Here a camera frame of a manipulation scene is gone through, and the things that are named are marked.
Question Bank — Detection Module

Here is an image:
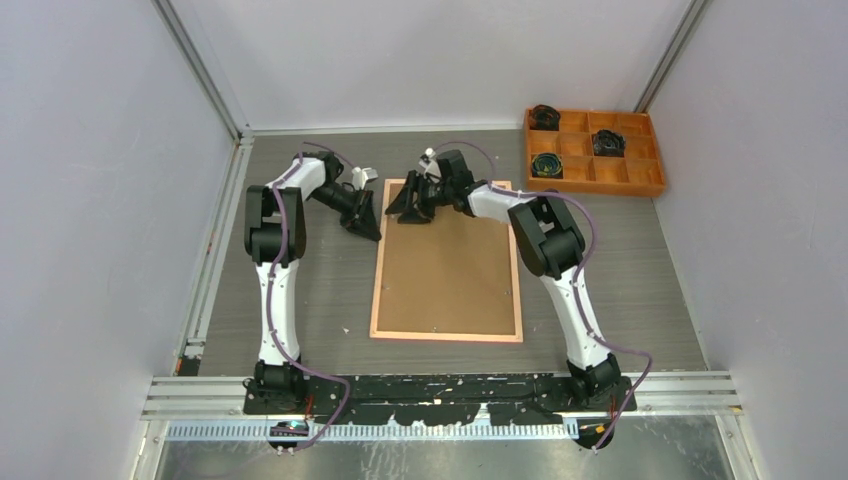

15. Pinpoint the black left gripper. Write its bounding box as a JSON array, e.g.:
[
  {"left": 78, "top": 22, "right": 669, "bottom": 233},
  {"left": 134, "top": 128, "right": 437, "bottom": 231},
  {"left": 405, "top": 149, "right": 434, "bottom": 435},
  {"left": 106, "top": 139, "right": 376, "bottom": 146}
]
[{"left": 311, "top": 184, "right": 383, "bottom": 242}]

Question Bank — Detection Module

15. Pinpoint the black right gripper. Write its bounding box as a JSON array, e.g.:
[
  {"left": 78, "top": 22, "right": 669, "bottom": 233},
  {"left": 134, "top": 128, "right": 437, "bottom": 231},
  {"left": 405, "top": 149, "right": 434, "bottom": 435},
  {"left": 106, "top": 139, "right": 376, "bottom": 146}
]
[{"left": 387, "top": 170, "right": 455, "bottom": 224}]

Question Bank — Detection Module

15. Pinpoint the brown backing board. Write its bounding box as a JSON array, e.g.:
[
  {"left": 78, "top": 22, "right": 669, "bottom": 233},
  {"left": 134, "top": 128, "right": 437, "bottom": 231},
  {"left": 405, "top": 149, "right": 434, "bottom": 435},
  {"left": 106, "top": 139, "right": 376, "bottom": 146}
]
[{"left": 377, "top": 184, "right": 517, "bottom": 336}]

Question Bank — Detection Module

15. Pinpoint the pink wooden picture frame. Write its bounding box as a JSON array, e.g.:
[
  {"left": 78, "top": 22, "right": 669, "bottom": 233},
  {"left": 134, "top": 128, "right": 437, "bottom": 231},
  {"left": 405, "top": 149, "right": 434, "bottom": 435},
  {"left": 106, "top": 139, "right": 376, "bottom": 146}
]
[{"left": 369, "top": 178, "right": 525, "bottom": 344}]

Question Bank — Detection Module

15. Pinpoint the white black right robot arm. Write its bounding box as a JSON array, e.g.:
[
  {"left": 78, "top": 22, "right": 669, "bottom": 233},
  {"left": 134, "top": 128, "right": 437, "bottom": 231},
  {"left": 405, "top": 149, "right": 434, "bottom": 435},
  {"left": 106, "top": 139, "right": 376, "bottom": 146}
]
[{"left": 385, "top": 149, "right": 622, "bottom": 411}]

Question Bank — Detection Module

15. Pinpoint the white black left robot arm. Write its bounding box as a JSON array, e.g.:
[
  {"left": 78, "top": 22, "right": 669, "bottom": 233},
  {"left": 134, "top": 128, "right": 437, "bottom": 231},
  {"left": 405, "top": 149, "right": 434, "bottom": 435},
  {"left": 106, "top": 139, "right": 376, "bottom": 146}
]
[{"left": 244, "top": 150, "right": 382, "bottom": 414}]

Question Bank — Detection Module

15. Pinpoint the blue green tape roll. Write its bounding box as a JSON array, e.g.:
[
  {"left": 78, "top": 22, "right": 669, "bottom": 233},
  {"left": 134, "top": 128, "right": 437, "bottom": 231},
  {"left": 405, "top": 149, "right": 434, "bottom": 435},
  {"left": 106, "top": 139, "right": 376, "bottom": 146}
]
[{"left": 530, "top": 152, "right": 564, "bottom": 179}]

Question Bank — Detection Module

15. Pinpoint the black tape roll top-left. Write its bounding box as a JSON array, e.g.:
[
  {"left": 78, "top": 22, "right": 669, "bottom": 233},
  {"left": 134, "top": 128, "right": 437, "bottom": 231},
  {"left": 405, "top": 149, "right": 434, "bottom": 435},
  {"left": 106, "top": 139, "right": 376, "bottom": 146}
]
[{"left": 528, "top": 104, "right": 561, "bottom": 131}]

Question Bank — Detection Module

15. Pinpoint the black tape roll middle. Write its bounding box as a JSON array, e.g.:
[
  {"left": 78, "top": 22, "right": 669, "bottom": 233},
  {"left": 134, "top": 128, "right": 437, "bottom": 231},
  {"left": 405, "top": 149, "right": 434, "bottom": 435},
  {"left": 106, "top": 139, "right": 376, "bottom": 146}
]
[{"left": 592, "top": 129, "right": 627, "bottom": 158}]

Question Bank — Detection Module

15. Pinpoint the orange compartment tray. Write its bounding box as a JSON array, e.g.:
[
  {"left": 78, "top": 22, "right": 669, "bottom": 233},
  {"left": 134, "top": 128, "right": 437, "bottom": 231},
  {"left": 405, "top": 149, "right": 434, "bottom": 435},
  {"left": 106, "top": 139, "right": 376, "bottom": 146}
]
[{"left": 522, "top": 105, "right": 667, "bottom": 198}]

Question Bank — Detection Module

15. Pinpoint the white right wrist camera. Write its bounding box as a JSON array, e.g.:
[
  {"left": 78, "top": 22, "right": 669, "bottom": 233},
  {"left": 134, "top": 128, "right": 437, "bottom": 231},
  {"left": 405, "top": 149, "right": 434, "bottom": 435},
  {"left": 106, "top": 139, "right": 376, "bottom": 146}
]
[{"left": 418, "top": 147, "right": 441, "bottom": 182}]

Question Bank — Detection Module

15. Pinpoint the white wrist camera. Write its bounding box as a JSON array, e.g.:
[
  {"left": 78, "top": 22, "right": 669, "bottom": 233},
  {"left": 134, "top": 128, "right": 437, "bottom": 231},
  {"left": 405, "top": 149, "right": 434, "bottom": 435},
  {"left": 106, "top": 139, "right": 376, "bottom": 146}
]
[
  {"left": 418, "top": 147, "right": 441, "bottom": 182},
  {"left": 351, "top": 166, "right": 379, "bottom": 191}
]

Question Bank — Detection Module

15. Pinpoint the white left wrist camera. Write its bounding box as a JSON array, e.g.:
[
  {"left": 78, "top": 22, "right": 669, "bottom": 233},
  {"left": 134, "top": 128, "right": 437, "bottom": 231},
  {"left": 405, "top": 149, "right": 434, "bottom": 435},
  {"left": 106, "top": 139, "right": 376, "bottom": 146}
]
[{"left": 351, "top": 166, "right": 379, "bottom": 191}]

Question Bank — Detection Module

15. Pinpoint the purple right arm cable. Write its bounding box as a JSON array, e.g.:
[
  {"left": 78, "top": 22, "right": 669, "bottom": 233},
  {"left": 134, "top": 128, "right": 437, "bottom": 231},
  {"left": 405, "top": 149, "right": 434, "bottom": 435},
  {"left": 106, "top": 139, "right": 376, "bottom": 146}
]
[{"left": 430, "top": 140, "right": 655, "bottom": 455}]

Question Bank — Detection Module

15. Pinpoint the aluminium left rail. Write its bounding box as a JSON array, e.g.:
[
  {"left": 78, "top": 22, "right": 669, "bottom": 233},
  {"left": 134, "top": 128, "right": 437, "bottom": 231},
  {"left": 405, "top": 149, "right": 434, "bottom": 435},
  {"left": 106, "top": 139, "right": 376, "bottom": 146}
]
[{"left": 171, "top": 129, "right": 255, "bottom": 376}]

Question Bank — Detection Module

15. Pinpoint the aluminium rail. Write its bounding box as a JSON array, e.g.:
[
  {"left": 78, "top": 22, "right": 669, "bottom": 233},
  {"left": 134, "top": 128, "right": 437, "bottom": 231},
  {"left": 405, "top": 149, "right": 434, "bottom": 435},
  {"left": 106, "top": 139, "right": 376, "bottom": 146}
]
[
  {"left": 171, "top": 129, "right": 255, "bottom": 376},
  {"left": 142, "top": 371, "right": 742, "bottom": 445}
]

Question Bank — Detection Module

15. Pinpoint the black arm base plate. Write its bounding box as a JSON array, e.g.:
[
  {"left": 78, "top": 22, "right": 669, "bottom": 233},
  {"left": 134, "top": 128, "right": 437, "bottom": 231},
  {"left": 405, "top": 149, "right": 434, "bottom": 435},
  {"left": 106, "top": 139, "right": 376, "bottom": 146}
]
[{"left": 242, "top": 373, "right": 636, "bottom": 427}]

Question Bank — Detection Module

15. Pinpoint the aluminium front rail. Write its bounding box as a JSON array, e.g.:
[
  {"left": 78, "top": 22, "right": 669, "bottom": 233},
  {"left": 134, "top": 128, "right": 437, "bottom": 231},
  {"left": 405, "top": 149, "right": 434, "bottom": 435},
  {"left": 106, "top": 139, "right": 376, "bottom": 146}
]
[{"left": 142, "top": 371, "right": 742, "bottom": 445}]

